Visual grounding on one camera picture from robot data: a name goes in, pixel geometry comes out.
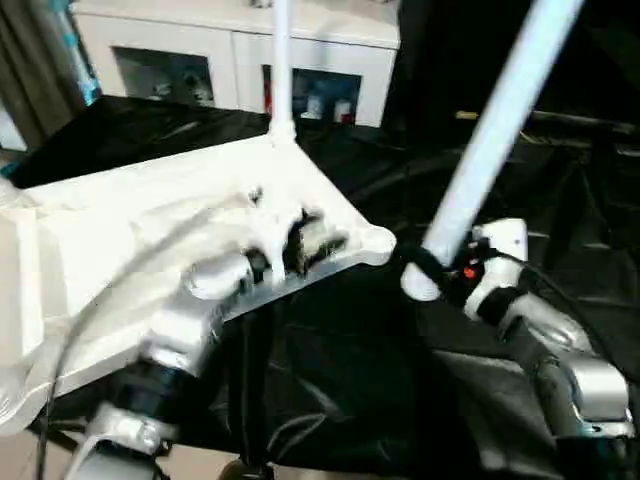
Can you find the small orange label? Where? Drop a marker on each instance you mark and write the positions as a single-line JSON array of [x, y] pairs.
[[466, 115]]

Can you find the white plastic table top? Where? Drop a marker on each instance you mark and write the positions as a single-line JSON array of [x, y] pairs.
[[150, 230]]

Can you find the white plastic table leg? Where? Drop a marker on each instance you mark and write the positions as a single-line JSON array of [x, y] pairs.
[[15, 197], [282, 70], [490, 140]]

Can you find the white glass-door cabinet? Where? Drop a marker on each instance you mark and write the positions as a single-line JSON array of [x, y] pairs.
[[220, 45]]

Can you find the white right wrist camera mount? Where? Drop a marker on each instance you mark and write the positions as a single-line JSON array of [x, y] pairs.
[[505, 250]]

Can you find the black table mat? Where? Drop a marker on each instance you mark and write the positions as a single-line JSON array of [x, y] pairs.
[[330, 380]]

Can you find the teal plastic object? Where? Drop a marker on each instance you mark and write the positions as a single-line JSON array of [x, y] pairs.
[[82, 55]]

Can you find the grey curtain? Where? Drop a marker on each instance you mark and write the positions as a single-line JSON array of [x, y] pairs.
[[35, 70]]

